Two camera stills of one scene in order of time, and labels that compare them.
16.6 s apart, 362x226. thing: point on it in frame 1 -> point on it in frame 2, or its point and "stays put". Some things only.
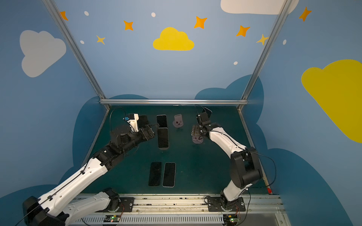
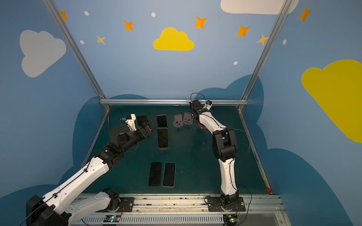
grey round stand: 197,139 -> 187,119
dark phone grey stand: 154,177 stays put
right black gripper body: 196,131 -> 194,104
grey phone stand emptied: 177,122 stays put
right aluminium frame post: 284,6 stays put
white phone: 169,174 stays put
